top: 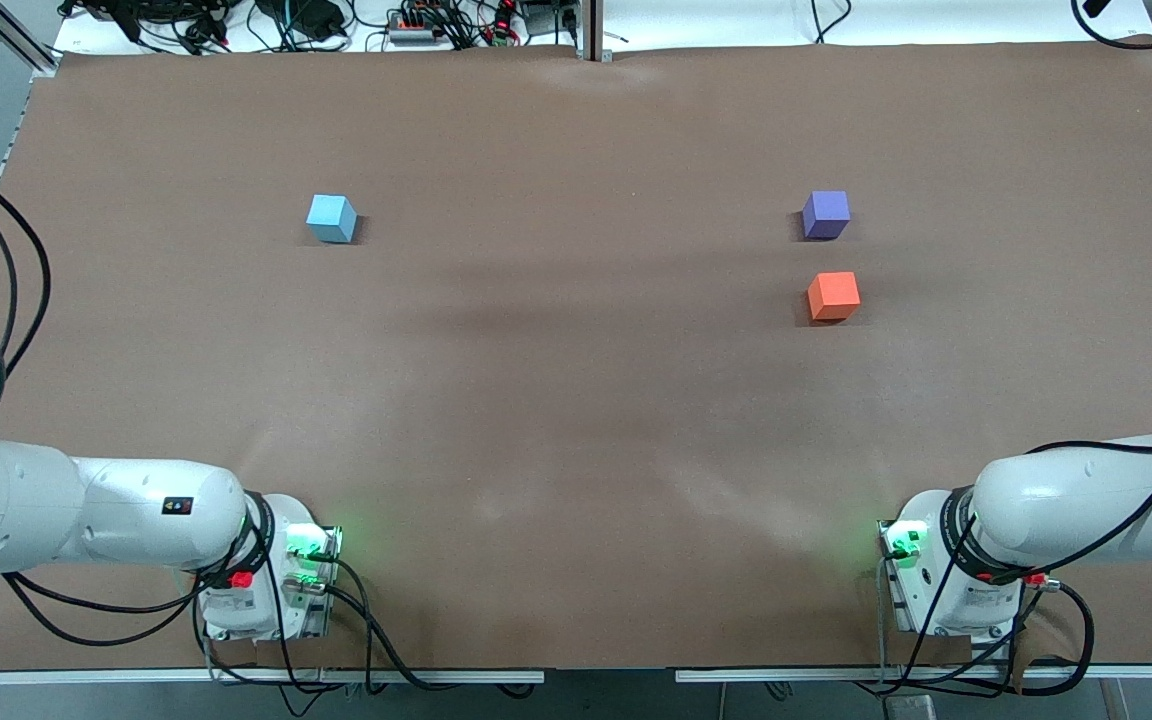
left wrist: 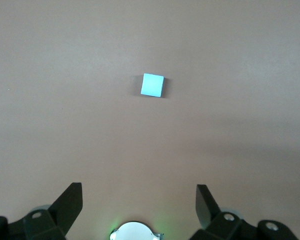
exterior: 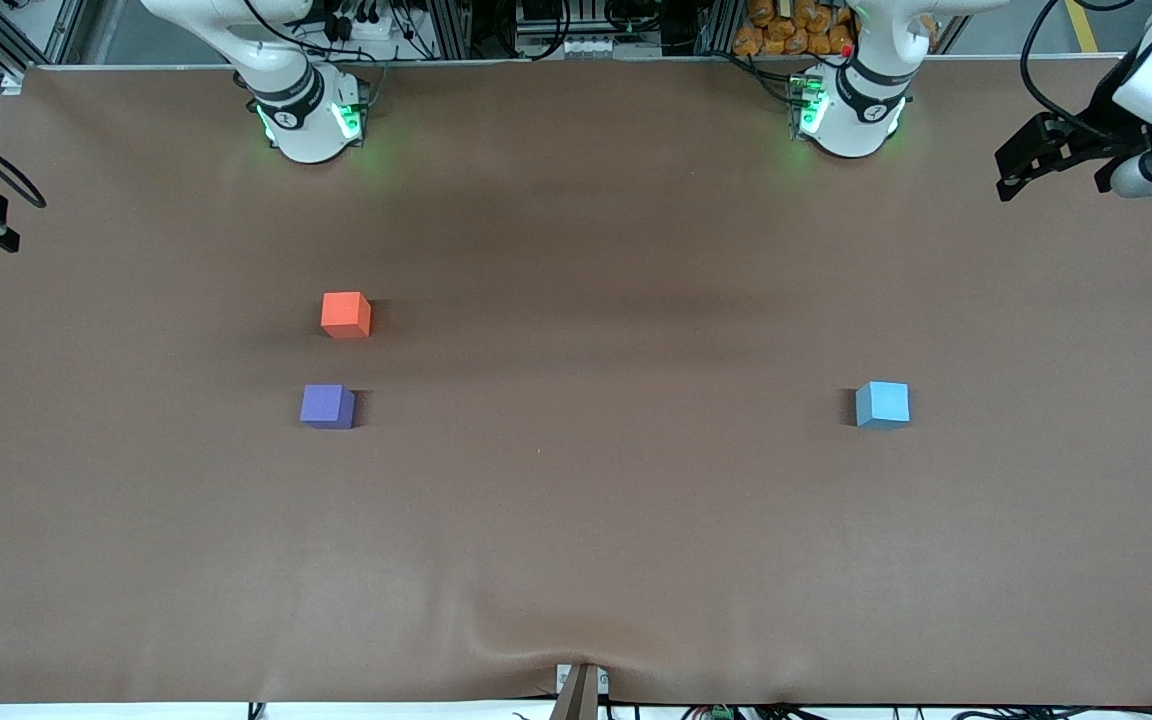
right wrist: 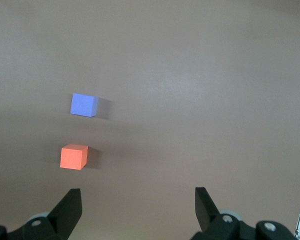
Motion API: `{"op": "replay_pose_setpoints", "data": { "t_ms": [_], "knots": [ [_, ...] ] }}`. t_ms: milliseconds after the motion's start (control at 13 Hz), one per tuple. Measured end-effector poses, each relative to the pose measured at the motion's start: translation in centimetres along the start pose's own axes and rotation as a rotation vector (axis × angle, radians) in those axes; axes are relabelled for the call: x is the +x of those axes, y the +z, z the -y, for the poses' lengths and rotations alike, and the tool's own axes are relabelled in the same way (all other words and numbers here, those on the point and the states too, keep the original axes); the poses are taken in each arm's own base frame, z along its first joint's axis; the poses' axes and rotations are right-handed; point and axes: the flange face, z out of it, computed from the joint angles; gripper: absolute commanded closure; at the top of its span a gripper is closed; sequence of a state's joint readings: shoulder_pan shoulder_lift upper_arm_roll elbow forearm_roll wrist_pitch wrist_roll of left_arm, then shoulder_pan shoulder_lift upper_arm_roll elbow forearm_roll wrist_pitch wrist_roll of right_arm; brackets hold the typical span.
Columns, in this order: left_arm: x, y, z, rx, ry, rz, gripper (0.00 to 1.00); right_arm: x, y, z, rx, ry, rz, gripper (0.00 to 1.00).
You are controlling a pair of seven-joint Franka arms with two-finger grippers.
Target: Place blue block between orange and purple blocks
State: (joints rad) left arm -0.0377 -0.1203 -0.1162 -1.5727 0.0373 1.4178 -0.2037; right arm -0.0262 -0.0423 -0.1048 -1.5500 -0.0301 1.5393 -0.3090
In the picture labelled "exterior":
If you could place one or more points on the white terminal block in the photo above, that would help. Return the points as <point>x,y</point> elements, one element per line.
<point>586,46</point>

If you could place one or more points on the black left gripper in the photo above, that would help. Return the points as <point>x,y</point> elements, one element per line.
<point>1102,112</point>

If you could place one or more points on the green terminal connector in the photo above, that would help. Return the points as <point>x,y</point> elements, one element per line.
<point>721,713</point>

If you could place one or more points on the white power strip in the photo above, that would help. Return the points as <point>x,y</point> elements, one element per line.
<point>376,28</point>

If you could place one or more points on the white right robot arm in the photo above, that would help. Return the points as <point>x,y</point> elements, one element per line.
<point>311,130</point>

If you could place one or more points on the purple foam block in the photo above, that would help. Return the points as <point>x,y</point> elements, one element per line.
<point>326,404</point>

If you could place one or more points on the light blue foam block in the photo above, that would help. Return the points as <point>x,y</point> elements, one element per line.
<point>882,403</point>

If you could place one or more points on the pile of orange objects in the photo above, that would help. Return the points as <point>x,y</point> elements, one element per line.
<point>776,35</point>

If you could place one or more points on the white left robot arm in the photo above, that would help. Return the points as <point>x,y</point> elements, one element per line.
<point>861,110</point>

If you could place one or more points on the aluminium frame posts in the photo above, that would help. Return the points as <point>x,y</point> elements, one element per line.
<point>451,30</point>

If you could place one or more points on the orange foam block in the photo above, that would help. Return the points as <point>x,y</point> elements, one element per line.
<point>344,312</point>

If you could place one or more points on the brown table cover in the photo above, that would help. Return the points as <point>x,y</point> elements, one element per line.
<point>636,500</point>

